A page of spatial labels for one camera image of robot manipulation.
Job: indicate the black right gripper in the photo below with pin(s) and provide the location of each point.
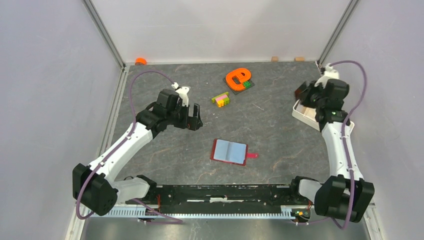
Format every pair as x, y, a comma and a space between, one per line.
311, 87

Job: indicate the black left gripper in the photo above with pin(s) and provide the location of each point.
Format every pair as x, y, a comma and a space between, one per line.
194, 123

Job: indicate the red leather card holder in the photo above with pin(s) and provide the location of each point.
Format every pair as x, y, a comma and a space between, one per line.
231, 152

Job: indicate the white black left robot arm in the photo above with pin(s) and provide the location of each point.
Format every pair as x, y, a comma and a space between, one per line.
95, 185

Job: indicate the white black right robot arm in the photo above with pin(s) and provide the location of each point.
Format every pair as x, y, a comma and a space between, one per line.
345, 195

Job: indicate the white plastic tray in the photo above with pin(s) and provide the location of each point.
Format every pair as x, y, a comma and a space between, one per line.
307, 115

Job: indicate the colourful block stack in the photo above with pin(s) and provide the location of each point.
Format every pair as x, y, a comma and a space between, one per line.
221, 100

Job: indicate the green small block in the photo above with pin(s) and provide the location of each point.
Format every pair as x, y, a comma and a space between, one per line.
246, 84

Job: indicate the orange letter e shape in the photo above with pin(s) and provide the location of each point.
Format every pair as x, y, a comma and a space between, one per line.
237, 77

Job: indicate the orange round cap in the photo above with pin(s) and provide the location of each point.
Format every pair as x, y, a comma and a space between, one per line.
140, 61

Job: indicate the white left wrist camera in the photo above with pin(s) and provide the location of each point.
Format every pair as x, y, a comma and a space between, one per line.
182, 92

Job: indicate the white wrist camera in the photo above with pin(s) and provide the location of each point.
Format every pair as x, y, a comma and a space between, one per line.
182, 92
328, 73

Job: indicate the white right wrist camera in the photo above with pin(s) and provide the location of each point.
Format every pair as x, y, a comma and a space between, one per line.
328, 73

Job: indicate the dark square base plate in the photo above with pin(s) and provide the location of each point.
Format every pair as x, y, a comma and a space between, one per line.
237, 92

